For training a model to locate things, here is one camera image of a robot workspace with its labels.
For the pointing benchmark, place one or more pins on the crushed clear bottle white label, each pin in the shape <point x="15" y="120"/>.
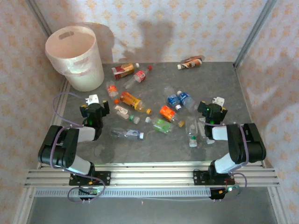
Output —
<point x="121" y="110"/>

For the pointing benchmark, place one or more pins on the blue label water bottle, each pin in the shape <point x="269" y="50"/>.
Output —
<point x="173" y="100"/>
<point x="185" y="98"/>

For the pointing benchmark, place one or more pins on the small orange label bottle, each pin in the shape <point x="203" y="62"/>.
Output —
<point x="112" y="89"/>

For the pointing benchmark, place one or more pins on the orange juice bottle yellow cap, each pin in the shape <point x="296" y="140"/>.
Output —
<point x="132" y="100"/>

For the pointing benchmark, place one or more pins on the white plastic bin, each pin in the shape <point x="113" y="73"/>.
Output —
<point x="88" y="79"/>

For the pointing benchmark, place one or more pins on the clear bottle blue cap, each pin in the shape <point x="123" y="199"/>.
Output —
<point x="127" y="134"/>

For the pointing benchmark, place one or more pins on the bright orange label bottle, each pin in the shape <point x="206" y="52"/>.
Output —
<point x="167" y="112"/>

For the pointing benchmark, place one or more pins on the clear bottle green white cap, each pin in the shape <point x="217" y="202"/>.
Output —
<point x="192" y="142"/>

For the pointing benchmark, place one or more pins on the red yellow label tea bottle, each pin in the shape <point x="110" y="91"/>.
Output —
<point x="122" y="70"/>

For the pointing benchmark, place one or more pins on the clear bottle green label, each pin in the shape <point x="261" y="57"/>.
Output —
<point x="161" y="124"/>

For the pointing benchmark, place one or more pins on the clear bottle red label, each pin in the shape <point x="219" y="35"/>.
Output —
<point x="140" y="75"/>

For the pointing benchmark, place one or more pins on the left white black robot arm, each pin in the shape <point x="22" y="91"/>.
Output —
<point x="60" y="149"/>

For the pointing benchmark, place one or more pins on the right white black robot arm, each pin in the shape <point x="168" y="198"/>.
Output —
<point x="252" y="144"/>

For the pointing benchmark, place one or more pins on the crushed brown label bottle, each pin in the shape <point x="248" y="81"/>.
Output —
<point x="191" y="62"/>

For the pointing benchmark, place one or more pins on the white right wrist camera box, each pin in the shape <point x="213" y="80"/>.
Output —
<point x="219" y="101"/>

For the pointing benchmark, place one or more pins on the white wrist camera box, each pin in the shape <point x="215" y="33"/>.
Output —
<point x="93" y="99"/>
<point x="219" y="101"/>

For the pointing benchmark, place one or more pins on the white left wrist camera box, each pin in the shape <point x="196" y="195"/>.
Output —
<point x="93" y="99"/>

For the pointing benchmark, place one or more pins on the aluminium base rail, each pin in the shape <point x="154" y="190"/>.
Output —
<point x="151" y="175"/>

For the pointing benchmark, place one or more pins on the aluminium frame post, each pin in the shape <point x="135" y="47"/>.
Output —
<point x="23" y="205"/>
<point x="38" y="16"/>
<point x="254" y="32"/>
<point x="281" y="218"/>

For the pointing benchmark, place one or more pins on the aluminium lower frame post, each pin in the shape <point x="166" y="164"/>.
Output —
<point x="23" y="205"/>
<point x="281" y="218"/>

